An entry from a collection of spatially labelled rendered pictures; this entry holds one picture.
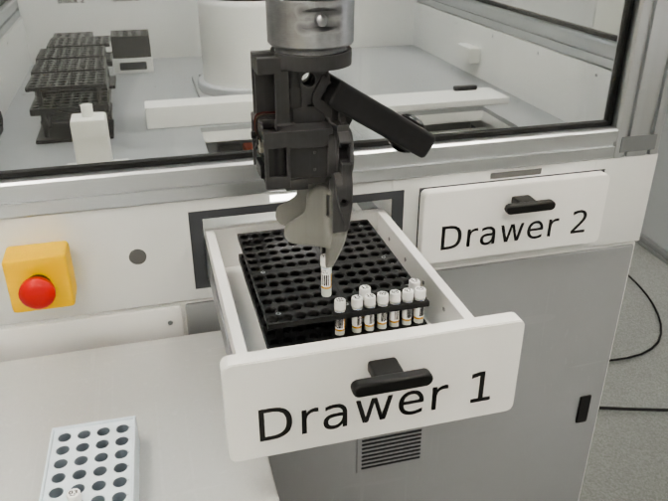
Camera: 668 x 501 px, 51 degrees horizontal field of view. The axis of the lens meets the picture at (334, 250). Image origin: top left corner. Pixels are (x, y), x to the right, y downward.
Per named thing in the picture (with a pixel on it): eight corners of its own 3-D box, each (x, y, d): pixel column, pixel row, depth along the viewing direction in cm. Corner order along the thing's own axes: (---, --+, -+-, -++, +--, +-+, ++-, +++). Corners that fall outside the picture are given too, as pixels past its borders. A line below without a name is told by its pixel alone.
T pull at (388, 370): (433, 386, 62) (434, 373, 61) (353, 400, 60) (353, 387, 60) (418, 363, 65) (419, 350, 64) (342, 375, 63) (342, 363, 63)
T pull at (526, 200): (556, 210, 97) (557, 201, 96) (507, 216, 95) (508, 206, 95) (542, 200, 100) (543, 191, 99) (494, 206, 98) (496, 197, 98)
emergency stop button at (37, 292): (58, 309, 82) (51, 279, 80) (21, 314, 81) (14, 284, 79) (60, 296, 84) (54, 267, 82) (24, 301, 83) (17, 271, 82)
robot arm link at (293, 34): (341, -11, 63) (368, 0, 56) (340, 41, 65) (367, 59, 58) (257, -9, 61) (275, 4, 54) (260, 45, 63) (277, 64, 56)
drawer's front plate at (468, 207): (597, 242, 106) (610, 174, 101) (420, 264, 99) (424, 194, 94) (591, 237, 108) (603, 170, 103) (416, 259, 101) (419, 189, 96)
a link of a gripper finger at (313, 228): (282, 271, 69) (278, 182, 65) (340, 263, 70) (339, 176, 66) (288, 284, 66) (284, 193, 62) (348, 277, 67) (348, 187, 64)
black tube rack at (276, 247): (425, 350, 78) (429, 300, 75) (270, 376, 73) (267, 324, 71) (366, 260, 97) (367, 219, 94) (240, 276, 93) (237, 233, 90)
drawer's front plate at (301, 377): (512, 410, 71) (526, 319, 66) (230, 463, 64) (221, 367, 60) (504, 400, 73) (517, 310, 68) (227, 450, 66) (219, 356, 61)
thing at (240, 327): (491, 390, 72) (497, 341, 69) (244, 435, 66) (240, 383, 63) (372, 231, 106) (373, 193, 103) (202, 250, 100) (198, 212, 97)
